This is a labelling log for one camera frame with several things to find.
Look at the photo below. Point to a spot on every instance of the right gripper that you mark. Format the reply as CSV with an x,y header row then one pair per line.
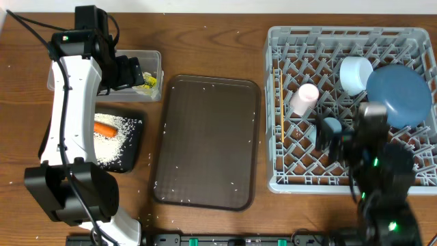
x,y
326,136

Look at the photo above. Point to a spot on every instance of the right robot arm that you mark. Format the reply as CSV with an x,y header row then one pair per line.
x,y
383,173

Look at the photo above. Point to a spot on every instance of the wooden chopstick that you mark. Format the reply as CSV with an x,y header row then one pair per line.
x,y
273,89
281,103

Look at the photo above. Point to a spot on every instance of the black mounting rail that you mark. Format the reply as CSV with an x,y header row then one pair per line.
x,y
197,240

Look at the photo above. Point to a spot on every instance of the yellow snack wrapper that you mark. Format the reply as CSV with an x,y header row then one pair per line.
x,y
149,82

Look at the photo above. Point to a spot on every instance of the orange carrot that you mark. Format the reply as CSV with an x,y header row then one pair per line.
x,y
105,130

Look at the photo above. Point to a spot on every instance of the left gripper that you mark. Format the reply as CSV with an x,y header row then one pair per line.
x,y
130,78

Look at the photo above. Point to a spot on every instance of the small blue cup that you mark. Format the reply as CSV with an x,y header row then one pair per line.
x,y
312,135

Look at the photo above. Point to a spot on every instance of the pile of white rice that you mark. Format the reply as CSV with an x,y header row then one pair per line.
x,y
111,150

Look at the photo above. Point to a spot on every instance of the clear plastic bin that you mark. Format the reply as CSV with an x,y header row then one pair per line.
x,y
75,79

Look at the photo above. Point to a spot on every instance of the grey dishwasher rack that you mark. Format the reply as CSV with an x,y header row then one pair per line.
x,y
310,54

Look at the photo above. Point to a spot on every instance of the brown serving tray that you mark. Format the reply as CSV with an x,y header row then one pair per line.
x,y
207,149

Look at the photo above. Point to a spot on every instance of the black tray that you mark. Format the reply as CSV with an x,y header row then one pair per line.
x,y
79,155

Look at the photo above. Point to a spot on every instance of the light blue bowl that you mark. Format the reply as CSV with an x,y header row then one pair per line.
x,y
354,73

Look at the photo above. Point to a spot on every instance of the dark blue plate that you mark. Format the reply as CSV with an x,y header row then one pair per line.
x,y
403,92

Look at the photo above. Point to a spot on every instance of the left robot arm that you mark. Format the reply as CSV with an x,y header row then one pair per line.
x,y
69,185

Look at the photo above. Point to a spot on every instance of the small pink cup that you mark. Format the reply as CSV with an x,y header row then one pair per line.
x,y
305,97

